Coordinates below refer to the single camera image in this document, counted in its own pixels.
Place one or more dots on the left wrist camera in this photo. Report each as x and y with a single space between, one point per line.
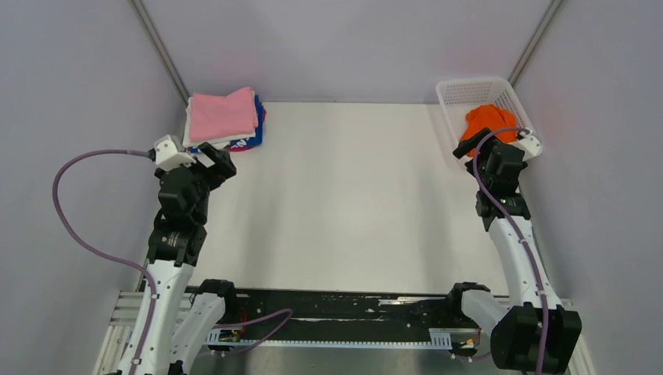
171 154

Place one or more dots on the pink folded t-shirt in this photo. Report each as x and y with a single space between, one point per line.
215 116

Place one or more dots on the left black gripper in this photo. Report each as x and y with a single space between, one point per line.
221 169

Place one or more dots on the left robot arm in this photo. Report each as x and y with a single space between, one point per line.
161 343

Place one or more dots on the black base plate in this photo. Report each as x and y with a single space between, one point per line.
343 316

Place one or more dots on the corner metal post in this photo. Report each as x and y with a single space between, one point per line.
145 20
547 19

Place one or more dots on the orange t-shirt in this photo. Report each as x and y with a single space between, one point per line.
487 116

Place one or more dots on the white plastic basket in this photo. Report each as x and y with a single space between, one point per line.
459 96

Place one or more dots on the right corner metal post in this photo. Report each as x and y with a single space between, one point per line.
547 19

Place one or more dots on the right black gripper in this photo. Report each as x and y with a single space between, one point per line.
465 146

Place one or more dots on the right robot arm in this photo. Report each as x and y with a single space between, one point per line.
535 332

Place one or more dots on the white slotted cable duct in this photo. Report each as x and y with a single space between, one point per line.
437 341

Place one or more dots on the aluminium frame rail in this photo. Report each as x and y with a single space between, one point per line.
126 311

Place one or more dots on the blue folded t-shirt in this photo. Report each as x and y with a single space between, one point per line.
244 143

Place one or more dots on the left corner metal post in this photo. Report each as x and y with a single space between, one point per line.
145 20

